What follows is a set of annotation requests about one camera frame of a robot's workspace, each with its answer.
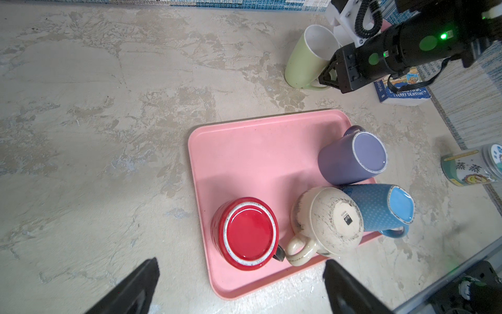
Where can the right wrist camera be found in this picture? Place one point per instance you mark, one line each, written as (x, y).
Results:
(341, 15)

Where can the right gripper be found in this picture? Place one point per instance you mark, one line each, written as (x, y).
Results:
(350, 70)

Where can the small round tin can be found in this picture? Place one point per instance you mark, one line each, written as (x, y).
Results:
(477, 166)

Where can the blue mug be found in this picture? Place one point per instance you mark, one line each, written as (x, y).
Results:
(385, 208)

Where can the light green mug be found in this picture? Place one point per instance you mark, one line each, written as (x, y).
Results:
(310, 57)

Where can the purple mug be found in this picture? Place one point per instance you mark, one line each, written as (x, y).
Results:
(357, 156)

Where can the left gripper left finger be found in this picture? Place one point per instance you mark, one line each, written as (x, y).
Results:
(132, 295)

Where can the red mug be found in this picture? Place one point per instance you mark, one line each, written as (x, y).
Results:
(245, 232)

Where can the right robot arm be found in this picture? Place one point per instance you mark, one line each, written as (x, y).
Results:
(439, 30)

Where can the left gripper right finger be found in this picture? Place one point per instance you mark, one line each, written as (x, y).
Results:
(347, 295)

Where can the cream ceramic teapot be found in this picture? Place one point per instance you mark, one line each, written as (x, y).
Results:
(325, 221)

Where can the pink plastic tray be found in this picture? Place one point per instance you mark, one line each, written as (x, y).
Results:
(273, 159)

